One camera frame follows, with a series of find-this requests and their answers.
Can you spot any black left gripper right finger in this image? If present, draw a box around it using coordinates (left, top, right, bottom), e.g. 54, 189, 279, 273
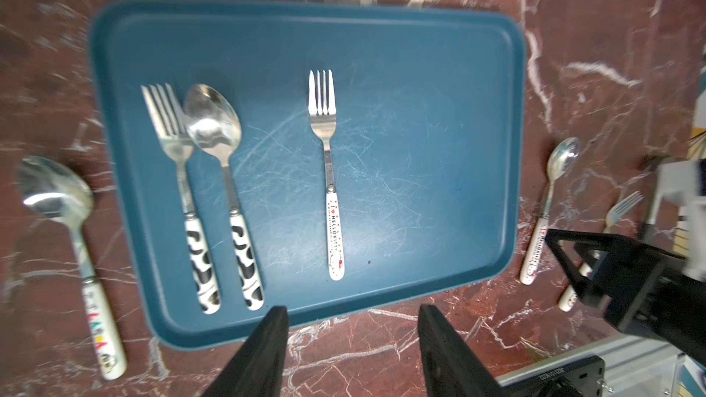
417, 304, 509, 396

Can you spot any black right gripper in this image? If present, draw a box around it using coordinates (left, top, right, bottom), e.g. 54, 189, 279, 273
545, 229, 705, 364

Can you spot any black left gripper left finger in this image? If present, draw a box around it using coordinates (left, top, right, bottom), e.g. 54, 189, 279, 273
202, 306, 289, 396

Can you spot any white handle fork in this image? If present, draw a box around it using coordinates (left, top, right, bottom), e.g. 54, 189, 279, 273
558, 190, 643, 312
307, 70, 346, 281

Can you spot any cow pattern handle spoon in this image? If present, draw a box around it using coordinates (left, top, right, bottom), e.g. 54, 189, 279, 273
183, 84, 264, 311

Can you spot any cow pattern handle fork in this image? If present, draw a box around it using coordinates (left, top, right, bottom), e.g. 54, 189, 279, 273
141, 84, 221, 314

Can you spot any colourful white handle spoon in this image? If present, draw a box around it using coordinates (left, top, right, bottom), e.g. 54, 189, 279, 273
17, 155, 128, 380

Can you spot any teal plastic tray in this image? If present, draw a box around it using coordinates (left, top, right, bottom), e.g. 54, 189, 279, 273
89, 0, 526, 350

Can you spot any aluminium front rail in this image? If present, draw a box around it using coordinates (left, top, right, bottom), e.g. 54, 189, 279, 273
498, 336, 705, 396

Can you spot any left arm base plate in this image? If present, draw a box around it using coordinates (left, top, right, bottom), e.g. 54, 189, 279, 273
498, 356, 606, 397

